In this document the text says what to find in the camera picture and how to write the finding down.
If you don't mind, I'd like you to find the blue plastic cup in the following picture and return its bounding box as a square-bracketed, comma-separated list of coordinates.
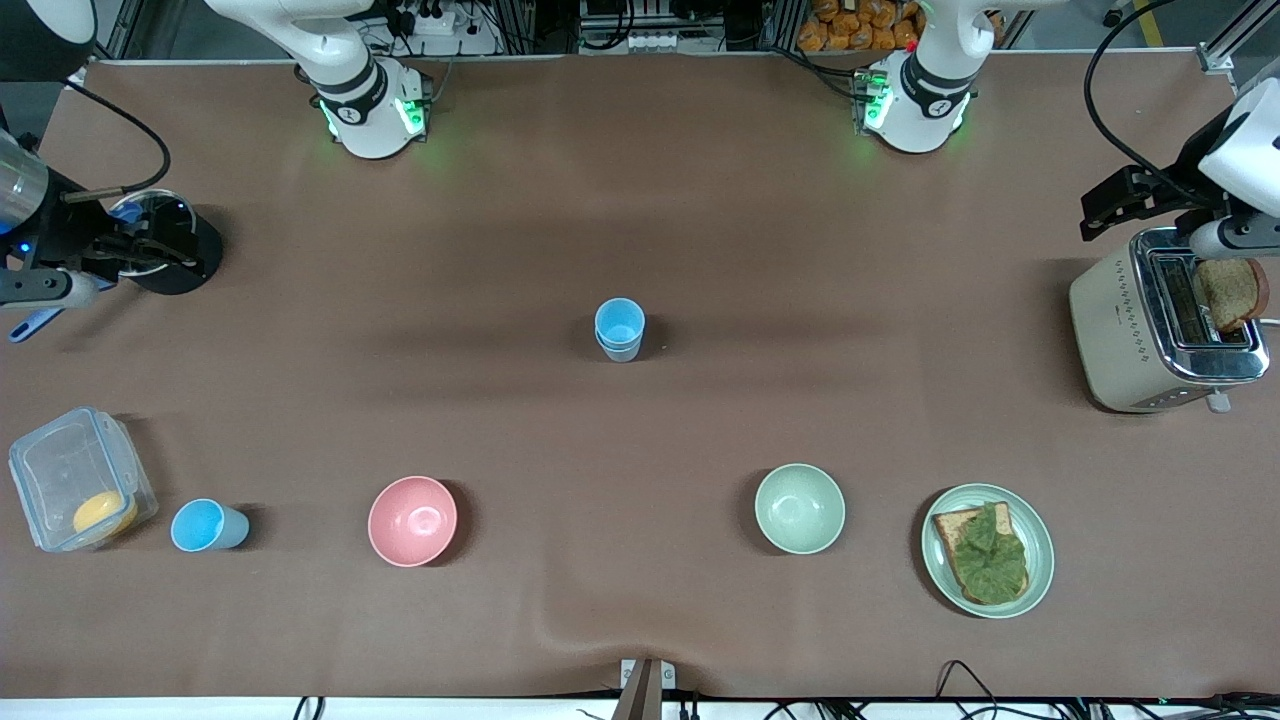
[170, 498, 251, 553]
[595, 298, 647, 350]

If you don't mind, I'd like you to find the glass lid with blue knob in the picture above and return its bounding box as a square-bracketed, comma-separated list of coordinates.
[105, 190, 197, 279]

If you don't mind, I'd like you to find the brown bread slice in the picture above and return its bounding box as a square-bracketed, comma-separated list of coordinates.
[1195, 256, 1271, 333]

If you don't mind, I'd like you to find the cream and chrome toaster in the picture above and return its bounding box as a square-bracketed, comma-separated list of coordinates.
[1069, 227, 1280, 415]

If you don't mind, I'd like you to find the clear plastic food container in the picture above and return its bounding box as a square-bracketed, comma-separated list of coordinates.
[8, 406, 160, 553]

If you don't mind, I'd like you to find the orange round food item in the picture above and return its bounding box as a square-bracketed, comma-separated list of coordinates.
[72, 490, 140, 542]

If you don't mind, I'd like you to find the bag of orange buns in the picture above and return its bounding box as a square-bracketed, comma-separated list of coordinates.
[797, 0, 926, 54]

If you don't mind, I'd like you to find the pale green plate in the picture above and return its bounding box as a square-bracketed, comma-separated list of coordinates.
[921, 484, 1056, 620]

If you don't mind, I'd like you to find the white power strip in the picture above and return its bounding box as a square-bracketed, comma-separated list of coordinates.
[395, 5, 463, 38]

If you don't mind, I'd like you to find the toast slice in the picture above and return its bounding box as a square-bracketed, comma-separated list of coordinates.
[932, 501, 1031, 606]

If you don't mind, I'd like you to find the green lettuce leaf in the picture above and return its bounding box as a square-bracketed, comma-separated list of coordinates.
[948, 503, 1030, 605]

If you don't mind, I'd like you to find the pink bowl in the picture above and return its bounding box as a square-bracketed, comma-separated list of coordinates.
[368, 476, 459, 568]

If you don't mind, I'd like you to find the pale green bowl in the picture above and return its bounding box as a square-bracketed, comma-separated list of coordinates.
[755, 463, 847, 556]

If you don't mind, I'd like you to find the brown table mat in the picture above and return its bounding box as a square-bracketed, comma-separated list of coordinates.
[0, 52, 1280, 701]

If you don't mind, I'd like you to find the black pot with blue handle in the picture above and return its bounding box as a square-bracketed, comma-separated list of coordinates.
[9, 190, 225, 344]

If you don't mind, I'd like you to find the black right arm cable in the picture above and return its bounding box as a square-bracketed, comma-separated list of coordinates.
[60, 82, 173, 201]

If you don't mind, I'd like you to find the aluminium frame rail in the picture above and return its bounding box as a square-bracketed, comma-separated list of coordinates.
[95, 0, 161, 63]
[1198, 0, 1280, 76]

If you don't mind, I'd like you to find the thin black cable loop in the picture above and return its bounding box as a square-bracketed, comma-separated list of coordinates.
[935, 659, 1003, 720]

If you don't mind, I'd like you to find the metal clamp bracket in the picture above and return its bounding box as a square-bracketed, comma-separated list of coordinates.
[612, 657, 677, 720]

